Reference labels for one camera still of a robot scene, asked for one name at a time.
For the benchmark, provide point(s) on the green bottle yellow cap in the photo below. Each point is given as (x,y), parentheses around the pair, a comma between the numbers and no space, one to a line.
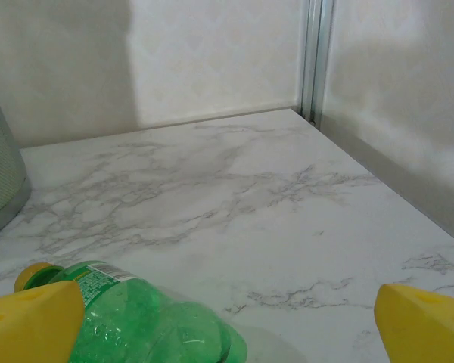
(155,314)

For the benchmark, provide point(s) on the aluminium frame post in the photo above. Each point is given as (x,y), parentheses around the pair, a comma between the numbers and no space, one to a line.
(314,56)

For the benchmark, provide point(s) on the translucent green trash bin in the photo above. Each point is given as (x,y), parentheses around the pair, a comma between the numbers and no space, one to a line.
(0,170)

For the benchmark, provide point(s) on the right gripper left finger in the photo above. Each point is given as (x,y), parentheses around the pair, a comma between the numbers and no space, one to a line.
(30,325)

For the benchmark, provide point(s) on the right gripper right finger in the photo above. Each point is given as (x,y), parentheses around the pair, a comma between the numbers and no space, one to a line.
(427,329)

